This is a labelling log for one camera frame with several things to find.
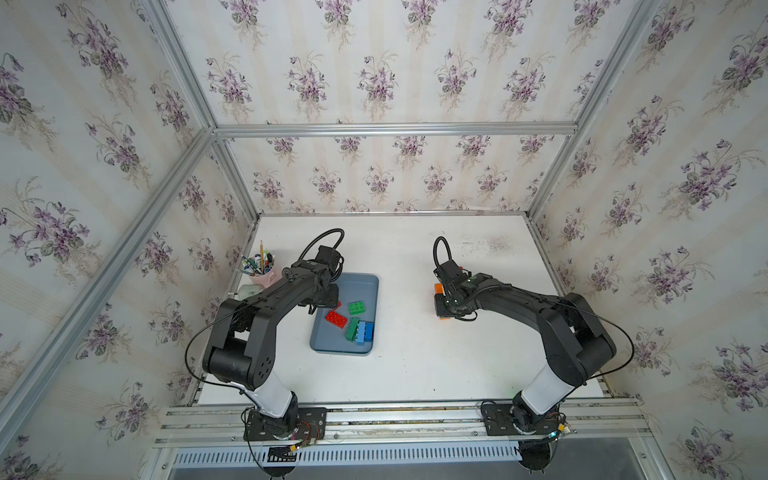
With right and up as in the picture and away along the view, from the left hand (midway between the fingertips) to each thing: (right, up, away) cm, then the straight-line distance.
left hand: (322, 303), depth 91 cm
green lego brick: (+10, -1, +1) cm, 11 cm away
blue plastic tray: (+2, -9, -3) cm, 10 cm away
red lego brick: (+5, -5, -1) cm, 7 cm away
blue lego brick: (+15, -7, -5) cm, 17 cm away
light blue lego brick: (+12, -7, -5) cm, 15 cm away
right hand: (+39, -2, +1) cm, 39 cm away
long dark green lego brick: (+10, -7, -4) cm, 13 cm away
